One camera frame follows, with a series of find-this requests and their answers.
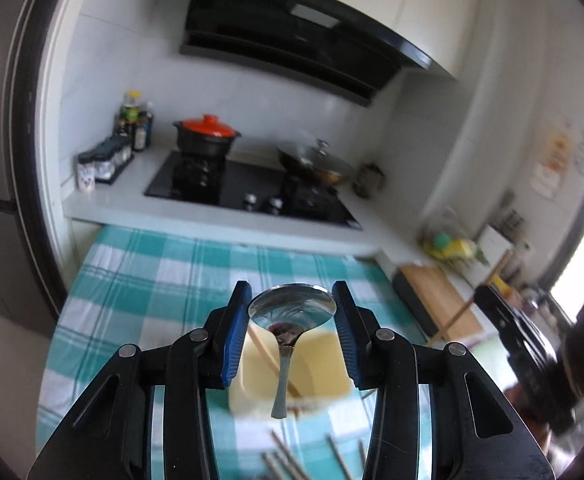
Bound steel spoon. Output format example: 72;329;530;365
327;434;354;480
248;283;336;419

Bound short wooden chopstick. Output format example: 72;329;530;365
358;439;367;469

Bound person's right hand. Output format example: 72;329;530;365
504;384;551;455

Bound cream utensil holder box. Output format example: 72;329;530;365
228;324;354;418

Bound wooden cutting board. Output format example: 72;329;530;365
392;263;466;338

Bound teal plaid tablecloth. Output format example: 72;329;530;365
36;226;423;479

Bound yellow green fruit bag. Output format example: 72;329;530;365
420;229;488;266

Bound black gas stove top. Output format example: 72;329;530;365
144;152;360;230

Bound wok with glass lid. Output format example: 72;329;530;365
277;140;354;188

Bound white knife block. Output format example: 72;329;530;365
463;226;513;287

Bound black clay pot red lid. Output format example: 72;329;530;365
173;114;242;157

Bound spice jar rack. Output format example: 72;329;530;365
75;136;134;193

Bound sauce bottles group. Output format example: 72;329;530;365
114;90;154;152

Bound grey multi-door refrigerator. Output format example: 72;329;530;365
0;0;69;338

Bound black range hood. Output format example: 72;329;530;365
179;0;433;106

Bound wall calendar hanging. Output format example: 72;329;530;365
530;128;573;200

